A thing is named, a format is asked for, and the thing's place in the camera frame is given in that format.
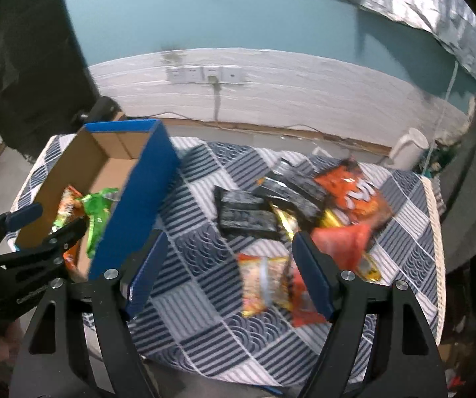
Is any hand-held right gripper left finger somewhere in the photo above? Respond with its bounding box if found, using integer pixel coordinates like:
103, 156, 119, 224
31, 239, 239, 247
9, 230, 169, 398

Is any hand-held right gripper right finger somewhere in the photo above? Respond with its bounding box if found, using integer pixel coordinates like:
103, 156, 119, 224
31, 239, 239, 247
292, 231, 449, 398

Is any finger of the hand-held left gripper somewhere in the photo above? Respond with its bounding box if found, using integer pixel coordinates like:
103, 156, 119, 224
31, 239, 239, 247
0, 203, 44, 254
0, 218, 87, 271

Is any orange snack packet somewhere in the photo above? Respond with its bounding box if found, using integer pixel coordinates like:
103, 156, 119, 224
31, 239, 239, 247
52, 186, 86, 272

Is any green snack packet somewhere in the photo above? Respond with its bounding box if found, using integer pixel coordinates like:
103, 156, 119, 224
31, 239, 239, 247
81, 188, 121, 258

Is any red snack packet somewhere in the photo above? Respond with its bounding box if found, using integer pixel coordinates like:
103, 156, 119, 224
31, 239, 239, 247
310, 224, 374, 273

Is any clear orange-striped snack packet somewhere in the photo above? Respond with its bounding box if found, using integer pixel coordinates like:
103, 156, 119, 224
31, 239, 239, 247
237, 253, 295, 319

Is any long yellow snack packet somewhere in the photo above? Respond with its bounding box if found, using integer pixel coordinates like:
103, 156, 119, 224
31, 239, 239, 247
320, 209, 384, 283

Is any gold snack packet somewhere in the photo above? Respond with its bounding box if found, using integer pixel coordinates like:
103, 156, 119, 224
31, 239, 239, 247
270, 204, 305, 242

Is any blue cardboard box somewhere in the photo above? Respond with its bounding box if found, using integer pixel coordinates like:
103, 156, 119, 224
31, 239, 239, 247
14, 119, 181, 283

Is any black snack packet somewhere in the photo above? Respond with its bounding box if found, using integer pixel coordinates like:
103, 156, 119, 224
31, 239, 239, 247
272, 159, 327, 200
214, 186, 270, 213
219, 208, 282, 240
256, 176, 322, 222

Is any red-orange snack packet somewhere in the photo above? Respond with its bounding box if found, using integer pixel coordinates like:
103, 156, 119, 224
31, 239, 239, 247
287, 265, 330, 327

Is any patterned navy white tablecloth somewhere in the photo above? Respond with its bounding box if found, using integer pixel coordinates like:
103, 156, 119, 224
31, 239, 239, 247
11, 133, 446, 396

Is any large orange chip bag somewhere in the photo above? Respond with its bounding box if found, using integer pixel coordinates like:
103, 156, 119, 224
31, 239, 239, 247
314, 161, 394, 233

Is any black cloth cover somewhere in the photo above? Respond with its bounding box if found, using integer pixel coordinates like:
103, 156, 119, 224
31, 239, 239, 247
0, 0, 100, 159

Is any wooden baseboard strip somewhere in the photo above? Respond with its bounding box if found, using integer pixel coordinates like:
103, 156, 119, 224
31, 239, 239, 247
159, 117, 392, 155

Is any white plastic jug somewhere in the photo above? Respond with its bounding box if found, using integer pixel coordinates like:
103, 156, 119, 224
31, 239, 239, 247
387, 128, 430, 170

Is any grey power cable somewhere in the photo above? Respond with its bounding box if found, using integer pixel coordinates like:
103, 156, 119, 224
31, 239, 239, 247
210, 75, 224, 122

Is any white hanging cord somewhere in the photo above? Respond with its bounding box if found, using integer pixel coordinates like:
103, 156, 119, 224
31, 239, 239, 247
424, 61, 459, 167

